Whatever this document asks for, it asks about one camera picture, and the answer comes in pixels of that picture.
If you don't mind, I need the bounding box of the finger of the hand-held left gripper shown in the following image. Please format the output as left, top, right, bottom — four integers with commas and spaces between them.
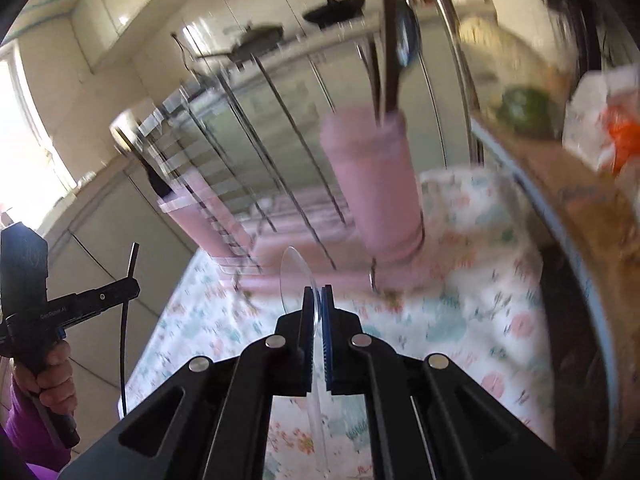
74, 280, 142, 327

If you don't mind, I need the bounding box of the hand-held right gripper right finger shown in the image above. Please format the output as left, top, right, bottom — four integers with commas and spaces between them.
321, 284, 582, 480

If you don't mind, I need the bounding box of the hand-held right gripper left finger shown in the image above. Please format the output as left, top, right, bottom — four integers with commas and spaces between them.
60, 285, 321, 480

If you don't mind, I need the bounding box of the clear plastic spoon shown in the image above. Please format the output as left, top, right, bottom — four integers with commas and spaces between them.
279, 246, 332, 480

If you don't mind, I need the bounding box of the pink utensil holder cup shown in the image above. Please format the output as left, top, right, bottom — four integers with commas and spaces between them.
320, 102, 427, 267

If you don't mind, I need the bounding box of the black spoon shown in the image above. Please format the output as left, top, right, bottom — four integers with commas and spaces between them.
394, 0, 422, 111

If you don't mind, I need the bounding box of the person's left forearm purple sleeve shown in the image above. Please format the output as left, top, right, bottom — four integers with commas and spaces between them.
0, 375, 73, 480

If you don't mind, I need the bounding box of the person's left hand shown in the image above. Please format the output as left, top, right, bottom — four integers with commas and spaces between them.
12, 340, 77, 417

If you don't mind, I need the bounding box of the pink drip tray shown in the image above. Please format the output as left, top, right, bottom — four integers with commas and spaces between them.
247, 237, 438, 293

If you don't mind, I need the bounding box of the floral printed cloth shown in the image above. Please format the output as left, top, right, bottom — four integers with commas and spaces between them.
122, 167, 557, 480

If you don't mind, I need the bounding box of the pink dish drying rack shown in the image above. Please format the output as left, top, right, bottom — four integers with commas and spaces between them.
109, 0, 483, 293

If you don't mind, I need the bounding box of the cardboard box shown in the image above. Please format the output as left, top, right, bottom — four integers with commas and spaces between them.
470, 120, 640, 321

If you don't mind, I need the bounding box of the green pepper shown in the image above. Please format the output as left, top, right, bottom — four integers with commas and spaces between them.
499, 86, 557, 137

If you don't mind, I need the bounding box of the white plastic bag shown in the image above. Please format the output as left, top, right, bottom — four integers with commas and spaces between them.
561, 66, 640, 173

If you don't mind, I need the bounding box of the orange packet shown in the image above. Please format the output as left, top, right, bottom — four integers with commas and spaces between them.
601, 109, 640, 173

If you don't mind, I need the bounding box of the black cable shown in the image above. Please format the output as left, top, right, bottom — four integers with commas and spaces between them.
118, 242, 140, 417

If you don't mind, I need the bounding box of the white kitchen wall cabinet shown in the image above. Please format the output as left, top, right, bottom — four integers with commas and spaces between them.
69, 0, 203, 73

